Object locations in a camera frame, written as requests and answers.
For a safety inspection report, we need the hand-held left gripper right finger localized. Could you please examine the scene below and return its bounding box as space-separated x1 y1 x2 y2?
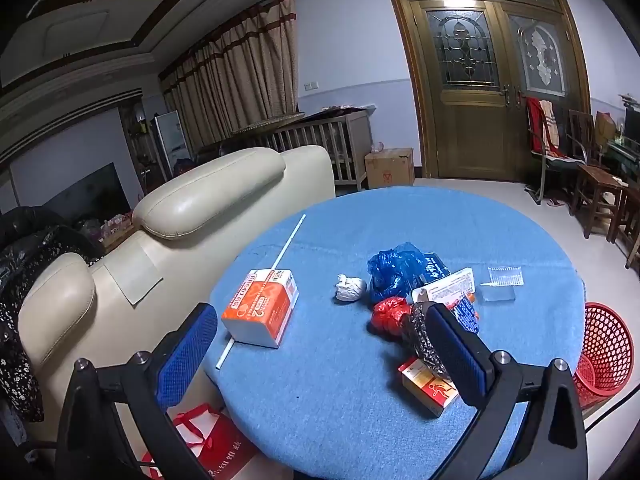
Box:
425 303 590 480

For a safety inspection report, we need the white paper sheet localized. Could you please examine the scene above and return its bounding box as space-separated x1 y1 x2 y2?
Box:
107 242 165 305

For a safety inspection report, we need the red striped cloth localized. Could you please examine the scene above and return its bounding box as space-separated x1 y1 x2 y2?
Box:
526 97 581 163

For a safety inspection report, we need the small red orange box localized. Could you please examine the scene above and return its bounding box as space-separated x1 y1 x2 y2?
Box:
398 357 460 418

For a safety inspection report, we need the black floral garment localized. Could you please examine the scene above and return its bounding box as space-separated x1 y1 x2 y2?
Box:
0 207 103 423

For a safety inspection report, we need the red plastic basket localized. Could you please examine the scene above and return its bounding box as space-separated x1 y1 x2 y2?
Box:
572 302 635 410

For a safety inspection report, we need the black cable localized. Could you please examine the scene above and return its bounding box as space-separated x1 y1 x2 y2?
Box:
585 385 640 431

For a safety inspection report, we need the blue plastic bag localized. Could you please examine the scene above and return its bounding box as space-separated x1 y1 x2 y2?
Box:
368 242 426 306

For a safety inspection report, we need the white plastic straw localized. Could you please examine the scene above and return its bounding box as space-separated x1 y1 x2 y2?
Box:
216 214 306 371

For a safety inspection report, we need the clear plastic blister tray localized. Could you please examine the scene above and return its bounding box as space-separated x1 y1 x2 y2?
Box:
481 266 524 303

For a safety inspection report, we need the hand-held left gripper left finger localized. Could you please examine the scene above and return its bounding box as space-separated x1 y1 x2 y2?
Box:
54 303 219 480

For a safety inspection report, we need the metal frame chair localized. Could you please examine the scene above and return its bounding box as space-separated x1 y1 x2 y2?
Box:
525 97 586 206

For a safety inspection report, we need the black television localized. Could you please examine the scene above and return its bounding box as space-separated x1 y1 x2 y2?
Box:
42 162 126 223

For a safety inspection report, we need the blue tablecloth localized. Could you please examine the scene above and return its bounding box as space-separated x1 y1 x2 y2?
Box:
202 186 587 480

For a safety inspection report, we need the beige striped curtain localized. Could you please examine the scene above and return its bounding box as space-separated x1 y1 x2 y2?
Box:
159 0 299 150

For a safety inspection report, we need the wooden glass panel door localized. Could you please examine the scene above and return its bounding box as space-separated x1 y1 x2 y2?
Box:
378 0 592 183

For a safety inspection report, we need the black patterned plastic bag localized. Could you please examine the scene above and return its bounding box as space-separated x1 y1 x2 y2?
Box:
402 302 453 378

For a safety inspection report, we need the orange white tissue pack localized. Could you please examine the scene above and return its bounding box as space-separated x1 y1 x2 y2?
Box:
221 269 300 349

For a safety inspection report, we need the dark wooden chair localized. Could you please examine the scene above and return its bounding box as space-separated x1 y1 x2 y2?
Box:
567 109 608 166

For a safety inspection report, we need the brown wooden stool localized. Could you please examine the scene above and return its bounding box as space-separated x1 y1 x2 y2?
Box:
607 185 640 268
572 165 626 238

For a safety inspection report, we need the cream leather sofa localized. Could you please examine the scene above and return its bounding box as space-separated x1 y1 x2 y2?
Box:
17 145 337 461

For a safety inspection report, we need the white standing air conditioner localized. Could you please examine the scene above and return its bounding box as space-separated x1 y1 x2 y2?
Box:
152 110 193 163

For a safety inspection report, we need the white medicine box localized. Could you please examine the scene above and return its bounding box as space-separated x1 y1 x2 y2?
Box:
412 267 476 306

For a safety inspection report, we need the small brown cardboard box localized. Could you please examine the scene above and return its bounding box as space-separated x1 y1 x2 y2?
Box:
364 147 416 190

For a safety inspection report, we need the dark display cabinet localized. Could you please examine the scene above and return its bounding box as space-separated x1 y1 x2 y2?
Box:
120 102 166 196

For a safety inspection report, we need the red plastic bag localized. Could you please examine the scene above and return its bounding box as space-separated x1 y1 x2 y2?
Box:
371 296 413 343

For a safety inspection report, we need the blue toothpaste box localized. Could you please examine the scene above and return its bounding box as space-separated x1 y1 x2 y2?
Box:
422 251 482 335

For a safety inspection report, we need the wooden crib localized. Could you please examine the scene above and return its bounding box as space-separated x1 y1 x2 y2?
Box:
272 109 373 191

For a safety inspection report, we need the red gift bag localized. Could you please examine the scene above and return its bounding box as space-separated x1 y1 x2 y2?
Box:
140 402 261 480

